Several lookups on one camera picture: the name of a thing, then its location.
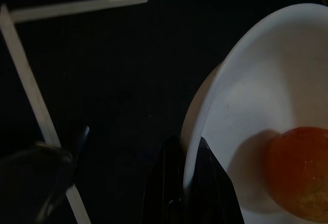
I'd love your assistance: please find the red orange tomato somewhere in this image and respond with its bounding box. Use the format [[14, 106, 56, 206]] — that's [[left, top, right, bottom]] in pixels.
[[266, 126, 328, 222]]

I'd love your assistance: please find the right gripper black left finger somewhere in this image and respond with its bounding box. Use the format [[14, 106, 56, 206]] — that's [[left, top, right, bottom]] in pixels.
[[142, 134, 189, 224]]

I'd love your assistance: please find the black floor mat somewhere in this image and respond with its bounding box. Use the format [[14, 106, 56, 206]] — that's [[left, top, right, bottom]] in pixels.
[[0, 0, 328, 224]]

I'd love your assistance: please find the white bowl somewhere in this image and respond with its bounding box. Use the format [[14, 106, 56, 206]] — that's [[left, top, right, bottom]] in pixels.
[[180, 3, 328, 224]]

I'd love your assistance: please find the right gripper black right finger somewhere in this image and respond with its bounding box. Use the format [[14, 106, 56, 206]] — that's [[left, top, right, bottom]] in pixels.
[[191, 136, 246, 224]]

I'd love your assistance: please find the white floor tape strip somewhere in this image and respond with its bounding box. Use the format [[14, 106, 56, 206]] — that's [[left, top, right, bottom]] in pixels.
[[10, 0, 149, 22], [0, 3, 92, 224]]

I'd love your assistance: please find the black robot foot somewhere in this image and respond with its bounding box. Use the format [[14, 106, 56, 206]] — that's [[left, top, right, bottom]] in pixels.
[[0, 125, 90, 224]]

